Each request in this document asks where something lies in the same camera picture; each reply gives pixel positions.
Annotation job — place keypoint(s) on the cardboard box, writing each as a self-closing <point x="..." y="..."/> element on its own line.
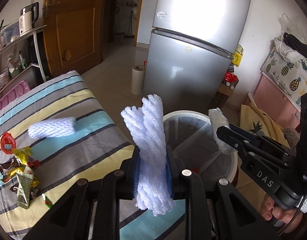
<point x="222" y="97"/>

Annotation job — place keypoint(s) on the white pineapple print cloth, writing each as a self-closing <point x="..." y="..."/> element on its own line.
<point x="291" y="77"/>

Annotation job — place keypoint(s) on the short white foam net sleeve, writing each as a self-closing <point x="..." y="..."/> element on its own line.
<point x="52" y="128"/>

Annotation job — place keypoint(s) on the small red green scrap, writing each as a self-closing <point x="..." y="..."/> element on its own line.
<point x="46" y="200"/>

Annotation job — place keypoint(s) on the clear storage box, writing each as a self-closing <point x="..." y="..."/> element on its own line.
<point x="11" y="31"/>

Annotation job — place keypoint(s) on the person's right hand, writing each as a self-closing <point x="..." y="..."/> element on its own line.
<point x="281" y="212"/>

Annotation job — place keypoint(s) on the white round trash bin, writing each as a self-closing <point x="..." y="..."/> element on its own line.
<point x="232" y="165"/>

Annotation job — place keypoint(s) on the clear plastic bag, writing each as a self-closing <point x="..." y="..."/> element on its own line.
<point x="287" y="23"/>

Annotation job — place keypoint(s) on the yellow pineapple print cloth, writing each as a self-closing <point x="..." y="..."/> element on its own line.
<point x="261" y="125"/>

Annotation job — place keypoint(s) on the black bag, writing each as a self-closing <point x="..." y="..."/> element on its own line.
<point x="298" y="43"/>

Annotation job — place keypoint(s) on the pink plastic tray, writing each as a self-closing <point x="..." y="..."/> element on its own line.
<point x="11" y="95"/>

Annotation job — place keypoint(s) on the black appliance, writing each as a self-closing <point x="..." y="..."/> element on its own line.
<point x="42" y="60"/>

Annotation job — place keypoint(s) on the gold snack wrapper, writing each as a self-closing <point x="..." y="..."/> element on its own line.
<point x="23" y="155"/>

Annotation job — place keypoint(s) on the pink cabinet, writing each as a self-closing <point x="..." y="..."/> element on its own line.
<point x="276" y="105"/>

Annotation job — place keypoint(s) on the wooden door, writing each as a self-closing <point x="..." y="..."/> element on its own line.
<point x="73" y="30"/>

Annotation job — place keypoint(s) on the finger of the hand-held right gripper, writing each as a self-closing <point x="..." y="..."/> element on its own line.
<point x="266" y="156"/>
<point x="243" y="136"/>

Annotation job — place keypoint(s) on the white shelf rack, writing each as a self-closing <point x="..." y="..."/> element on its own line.
<point x="36" y="52"/>

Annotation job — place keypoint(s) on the silver refrigerator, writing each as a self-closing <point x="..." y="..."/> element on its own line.
<point x="193" y="55"/>

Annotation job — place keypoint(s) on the brown snack wrapper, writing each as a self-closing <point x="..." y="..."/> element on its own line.
<point x="8" y="167"/>

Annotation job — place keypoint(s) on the striped bed sheet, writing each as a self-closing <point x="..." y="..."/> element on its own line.
<point x="81" y="120"/>

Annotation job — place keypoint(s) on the clear plastic wrapper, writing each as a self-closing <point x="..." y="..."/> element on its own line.
<point x="219" y="120"/>

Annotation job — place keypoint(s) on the white electric kettle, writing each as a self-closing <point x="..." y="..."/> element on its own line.
<point x="27" y="21"/>

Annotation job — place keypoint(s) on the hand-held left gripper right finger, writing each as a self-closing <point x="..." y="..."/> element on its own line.
<point x="169" y="177"/>

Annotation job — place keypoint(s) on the red round lid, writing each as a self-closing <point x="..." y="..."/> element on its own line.
<point x="8" y="143"/>

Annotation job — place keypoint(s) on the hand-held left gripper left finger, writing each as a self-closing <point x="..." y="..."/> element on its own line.
<point x="136" y="177"/>

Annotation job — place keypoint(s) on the yellow packet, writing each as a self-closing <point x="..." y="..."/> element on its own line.
<point x="238" y="55"/>

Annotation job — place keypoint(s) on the red plastic bag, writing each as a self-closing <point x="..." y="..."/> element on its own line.
<point x="231" y="76"/>

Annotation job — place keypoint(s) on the black striped packet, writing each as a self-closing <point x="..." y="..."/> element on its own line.
<point x="231" y="67"/>

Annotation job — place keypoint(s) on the clear plastic bin liner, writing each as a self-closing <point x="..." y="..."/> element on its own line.
<point x="193" y="140"/>

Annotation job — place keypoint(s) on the white paper roll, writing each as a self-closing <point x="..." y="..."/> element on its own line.
<point x="138" y="80"/>

